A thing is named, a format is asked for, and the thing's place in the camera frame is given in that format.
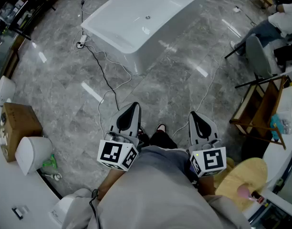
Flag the wooden frame rack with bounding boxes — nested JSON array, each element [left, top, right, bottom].
[[229, 75, 290, 150]]

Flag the pink plastic object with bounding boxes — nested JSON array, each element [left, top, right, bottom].
[[238, 185, 257, 203]]

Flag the grey shell chair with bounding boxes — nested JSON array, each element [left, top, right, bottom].
[[224, 33, 292, 89]]

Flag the black floor cable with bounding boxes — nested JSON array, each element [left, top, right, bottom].
[[75, 0, 120, 112]]

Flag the person's left forearm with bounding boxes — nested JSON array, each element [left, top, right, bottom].
[[97, 167, 125, 201]]

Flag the white bathtub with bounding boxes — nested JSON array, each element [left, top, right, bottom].
[[80, 0, 210, 76]]

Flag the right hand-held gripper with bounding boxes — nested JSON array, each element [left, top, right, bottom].
[[188, 111, 227, 178]]

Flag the white perforated box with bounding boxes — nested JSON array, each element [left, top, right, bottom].
[[277, 83, 292, 134]]

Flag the teal cloth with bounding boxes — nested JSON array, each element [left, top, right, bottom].
[[270, 114, 284, 142]]

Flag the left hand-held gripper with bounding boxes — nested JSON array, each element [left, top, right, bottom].
[[96, 102, 145, 172]]

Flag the green plastic bag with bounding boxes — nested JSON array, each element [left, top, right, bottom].
[[42, 154, 58, 171]]

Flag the black adapter cable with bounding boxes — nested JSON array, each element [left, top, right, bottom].
[[240, 7, 258, 26]]

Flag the white display platform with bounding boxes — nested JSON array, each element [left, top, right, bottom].
[[0, 75, 65, 229]]

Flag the person's pale sweatshirt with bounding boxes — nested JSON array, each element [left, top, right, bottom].
[[61, 145, 252, 229]]

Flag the white power strip cord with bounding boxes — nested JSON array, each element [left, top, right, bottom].
[[73, 29, 92, 52]]

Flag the closed cardboard box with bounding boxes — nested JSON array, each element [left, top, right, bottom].
[[0, 102, 43, 163]]

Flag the black metal shelf rack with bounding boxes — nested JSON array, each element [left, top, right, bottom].
[[0, 0, 57, 42]]

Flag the wooden framed glass cabinet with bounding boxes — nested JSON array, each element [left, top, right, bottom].
[[0, 27, 26, 79]]

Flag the person's black trousers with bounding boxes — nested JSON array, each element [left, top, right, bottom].
[[148, 131, 178, 150]]

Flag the small black and white switch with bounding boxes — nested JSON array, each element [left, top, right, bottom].
[[11, 205, 30, 220]]

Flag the small white fitting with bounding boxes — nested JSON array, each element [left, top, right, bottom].
[[44, 172, 63, 181]]

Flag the person's right forearm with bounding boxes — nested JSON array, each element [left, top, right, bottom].
[[198, 174, 218, 197]]

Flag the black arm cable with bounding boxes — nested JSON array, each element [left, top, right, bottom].
[[88, 188, 100, 224]]

